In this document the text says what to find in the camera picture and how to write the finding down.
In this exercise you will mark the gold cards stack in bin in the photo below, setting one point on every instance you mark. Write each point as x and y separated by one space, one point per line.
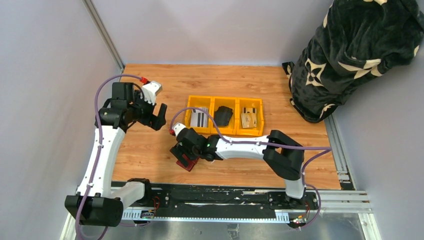
248 117

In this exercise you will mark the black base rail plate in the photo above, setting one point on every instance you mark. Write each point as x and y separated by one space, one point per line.
211 202

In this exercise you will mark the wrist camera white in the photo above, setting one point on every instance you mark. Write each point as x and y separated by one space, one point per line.
150 91
177 128

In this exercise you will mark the black card holder in bin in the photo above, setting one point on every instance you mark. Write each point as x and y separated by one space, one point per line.
222 116

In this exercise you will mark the red card holder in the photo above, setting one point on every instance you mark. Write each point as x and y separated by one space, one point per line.
182 164

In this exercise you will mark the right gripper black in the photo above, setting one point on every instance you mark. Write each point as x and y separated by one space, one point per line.
178 150

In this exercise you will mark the white striped cards stack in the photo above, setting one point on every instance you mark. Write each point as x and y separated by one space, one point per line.
198 117

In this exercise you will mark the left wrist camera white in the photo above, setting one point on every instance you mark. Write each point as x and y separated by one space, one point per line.
150 91

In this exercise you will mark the aluminium frame post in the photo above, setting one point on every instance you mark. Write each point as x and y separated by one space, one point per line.
98 22

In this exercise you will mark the middle yellow bin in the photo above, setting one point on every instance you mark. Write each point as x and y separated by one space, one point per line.
231 102

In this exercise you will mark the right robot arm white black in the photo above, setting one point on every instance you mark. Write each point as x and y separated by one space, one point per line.
281 153

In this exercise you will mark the black patterned blanket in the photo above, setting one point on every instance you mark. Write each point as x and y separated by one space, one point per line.
357 42

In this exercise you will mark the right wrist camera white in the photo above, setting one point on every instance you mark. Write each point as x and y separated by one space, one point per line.
177 128

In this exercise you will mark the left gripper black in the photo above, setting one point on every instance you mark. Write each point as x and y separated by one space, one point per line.
155 122

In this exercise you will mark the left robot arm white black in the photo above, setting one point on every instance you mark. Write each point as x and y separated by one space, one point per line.
94 203

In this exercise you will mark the right yellow bin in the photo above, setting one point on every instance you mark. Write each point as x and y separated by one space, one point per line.
258 104

